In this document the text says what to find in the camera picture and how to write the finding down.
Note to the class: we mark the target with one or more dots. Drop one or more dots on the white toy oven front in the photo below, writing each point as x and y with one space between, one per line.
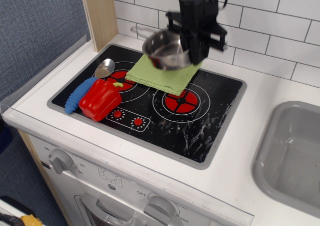
92 195

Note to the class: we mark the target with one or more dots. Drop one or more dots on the grey left oven knob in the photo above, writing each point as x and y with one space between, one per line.
60 161

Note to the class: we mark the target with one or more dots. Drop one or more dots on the black toy stove top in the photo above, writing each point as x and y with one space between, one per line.
187 128

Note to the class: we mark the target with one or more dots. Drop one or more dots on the green folded cloth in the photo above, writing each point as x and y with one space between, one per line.
172 81

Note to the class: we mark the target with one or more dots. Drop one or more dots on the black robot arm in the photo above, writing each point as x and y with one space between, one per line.
196 24

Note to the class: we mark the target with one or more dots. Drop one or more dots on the yellow object at corner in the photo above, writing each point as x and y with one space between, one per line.
30 220

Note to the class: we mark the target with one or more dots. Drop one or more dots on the grey right oven knob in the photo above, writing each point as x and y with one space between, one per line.
160 209

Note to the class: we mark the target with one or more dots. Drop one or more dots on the grey toy sink basin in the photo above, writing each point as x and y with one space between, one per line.
287 164

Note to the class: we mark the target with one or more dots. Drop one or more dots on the grey oven knob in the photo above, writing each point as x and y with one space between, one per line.
160 209
60 161

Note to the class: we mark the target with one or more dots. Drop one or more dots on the stainless steel pot with handle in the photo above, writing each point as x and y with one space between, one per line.
163 48

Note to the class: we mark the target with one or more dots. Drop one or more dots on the blue handled metal spoon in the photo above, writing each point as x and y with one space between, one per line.
104 69

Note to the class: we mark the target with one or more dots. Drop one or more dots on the red toy bell pepper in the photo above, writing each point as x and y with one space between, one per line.
101 99

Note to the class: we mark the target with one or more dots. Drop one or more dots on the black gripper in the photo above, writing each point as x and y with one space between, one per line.
196 23

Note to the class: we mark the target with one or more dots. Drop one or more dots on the light wooden side post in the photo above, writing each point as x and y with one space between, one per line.
101 20

